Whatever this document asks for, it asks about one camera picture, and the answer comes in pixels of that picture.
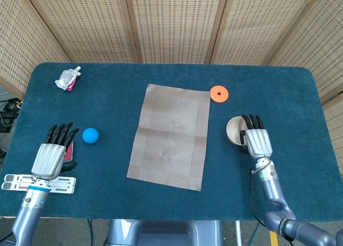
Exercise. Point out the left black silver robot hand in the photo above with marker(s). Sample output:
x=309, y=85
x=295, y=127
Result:
x=49, y=160

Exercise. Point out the red pad in clear case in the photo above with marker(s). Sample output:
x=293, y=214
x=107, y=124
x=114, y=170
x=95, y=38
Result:
x=69, y=152

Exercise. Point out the woven rattan screen panel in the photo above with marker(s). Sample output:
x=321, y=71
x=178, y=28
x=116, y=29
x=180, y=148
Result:
x=24, y=42
x=85, y=23
x=321, y=55
x=177, y=23
x=257, y=23

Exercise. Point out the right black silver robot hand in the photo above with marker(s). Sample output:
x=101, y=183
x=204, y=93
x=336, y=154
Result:
x=258, y=142

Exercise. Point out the white folding stand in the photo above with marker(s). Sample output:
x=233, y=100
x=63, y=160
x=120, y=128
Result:
x=64, y=184

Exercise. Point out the blue ball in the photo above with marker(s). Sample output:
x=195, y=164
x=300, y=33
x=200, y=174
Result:
x=90, y=135

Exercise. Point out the blue velvet table cover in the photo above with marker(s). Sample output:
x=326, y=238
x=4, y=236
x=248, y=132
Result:
x=112, y=109

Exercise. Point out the white table leg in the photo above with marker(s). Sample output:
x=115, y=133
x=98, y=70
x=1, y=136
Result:
x=238, y=234

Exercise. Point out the silver pink spout pouch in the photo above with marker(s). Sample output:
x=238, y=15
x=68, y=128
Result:
x=65, y=78

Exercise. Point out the woven grey placemat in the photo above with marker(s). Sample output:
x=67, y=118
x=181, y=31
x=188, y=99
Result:
x=171, y=138

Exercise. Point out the orange disc with hole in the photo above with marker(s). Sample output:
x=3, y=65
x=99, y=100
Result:
x=223, y=94

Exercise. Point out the cream round bowl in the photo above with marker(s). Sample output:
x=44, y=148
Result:
x=234, y=130

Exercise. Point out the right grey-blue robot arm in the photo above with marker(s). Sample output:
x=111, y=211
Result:
x=273, y=192

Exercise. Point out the grey-blue robot torso base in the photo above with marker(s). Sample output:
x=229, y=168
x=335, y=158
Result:
x=166, y=230

